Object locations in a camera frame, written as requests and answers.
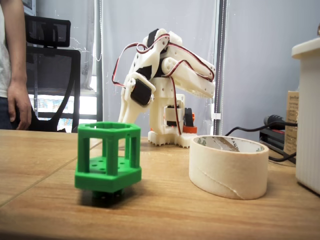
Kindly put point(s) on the beige masking tape roll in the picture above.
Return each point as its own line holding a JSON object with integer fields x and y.
{"x": 225, "y": 172}

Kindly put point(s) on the person's hand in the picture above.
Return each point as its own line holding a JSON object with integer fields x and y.
{"x": 21, "y": 102}

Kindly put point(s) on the white ribbed container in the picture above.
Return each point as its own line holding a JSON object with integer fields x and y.
{"x": 308, "y": 112}

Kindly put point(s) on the black mesh office chair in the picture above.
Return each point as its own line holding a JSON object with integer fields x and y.
{"x": 53, "y": 75}

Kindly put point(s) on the orange and black table clamp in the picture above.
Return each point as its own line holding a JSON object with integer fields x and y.
{"x": 189, "y": 117}

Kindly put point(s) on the grey vertical pole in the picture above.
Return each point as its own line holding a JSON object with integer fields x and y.
{"x": 221, "y": 50}

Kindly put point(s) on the small white clip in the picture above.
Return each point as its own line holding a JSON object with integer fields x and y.
{"x": 216, "y": 116}

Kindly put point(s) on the grey framed monitor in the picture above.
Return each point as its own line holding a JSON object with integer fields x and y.
{"x": 28, "y": 6}

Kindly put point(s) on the brown cardboard box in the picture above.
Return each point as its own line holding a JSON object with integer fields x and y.
{"x": 291, "y": 120}

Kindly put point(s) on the green hexagonal printed component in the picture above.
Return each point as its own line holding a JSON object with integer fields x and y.
{"x": 107, "y": 178}

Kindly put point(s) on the black power strip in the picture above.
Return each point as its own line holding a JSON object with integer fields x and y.
{"x": 271, "y": 140}

